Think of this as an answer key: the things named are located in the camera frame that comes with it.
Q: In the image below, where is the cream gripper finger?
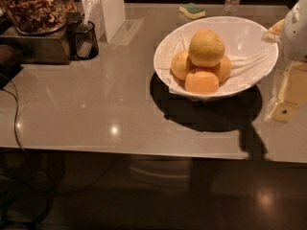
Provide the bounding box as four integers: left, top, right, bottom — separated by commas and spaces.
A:
261, 19, 284, 43
265, 61, 307, 124

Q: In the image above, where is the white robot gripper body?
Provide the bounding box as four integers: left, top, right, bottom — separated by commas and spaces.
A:
281, 0, 307, 62

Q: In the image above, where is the yellow-orange orange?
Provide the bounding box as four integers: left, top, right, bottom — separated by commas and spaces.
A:
188, 29, 224, 68

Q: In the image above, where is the white cloth in bowl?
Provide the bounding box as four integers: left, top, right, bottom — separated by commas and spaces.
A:
153, 31, 279, 100

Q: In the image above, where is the right orange in bowl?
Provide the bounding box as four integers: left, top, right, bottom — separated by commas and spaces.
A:
212, 55, 232, 82

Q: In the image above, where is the orange in bowl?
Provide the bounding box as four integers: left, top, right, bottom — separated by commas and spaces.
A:
212, 55, 232, 82
171, 51, 195, 81
185, 68, 219, 94

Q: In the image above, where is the white bowl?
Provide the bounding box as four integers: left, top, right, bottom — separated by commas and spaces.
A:
153, 16, 279, 101

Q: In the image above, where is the front orange in bowl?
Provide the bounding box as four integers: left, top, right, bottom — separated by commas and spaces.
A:
185, 68, 219, 94

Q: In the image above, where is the left orange in bowl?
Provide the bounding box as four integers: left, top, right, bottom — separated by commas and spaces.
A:
171, 51, 195, 81

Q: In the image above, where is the yellow green sponge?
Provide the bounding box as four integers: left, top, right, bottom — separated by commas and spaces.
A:
178, 3, 205, 20

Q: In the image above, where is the white spoon in cup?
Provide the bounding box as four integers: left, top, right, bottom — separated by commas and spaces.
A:
76, 0, 93, 33

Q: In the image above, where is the black mesh cup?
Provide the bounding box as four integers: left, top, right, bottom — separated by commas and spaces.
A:
67, 21, 99, 60

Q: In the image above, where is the dark metal box stand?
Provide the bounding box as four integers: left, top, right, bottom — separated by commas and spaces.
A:
0, 12, 81, 65

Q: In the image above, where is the glass jar of nuts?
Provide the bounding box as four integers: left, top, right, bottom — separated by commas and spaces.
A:
0, 0, 66, 35

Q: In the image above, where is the dark box at left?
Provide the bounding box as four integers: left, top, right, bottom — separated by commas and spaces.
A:
0, 44, 23, 88

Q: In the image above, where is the white rectangular post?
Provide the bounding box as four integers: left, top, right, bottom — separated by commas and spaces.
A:
90, 0, 126, 43

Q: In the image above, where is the black cable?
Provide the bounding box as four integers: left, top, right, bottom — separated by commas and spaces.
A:
0, 72, 57, 230

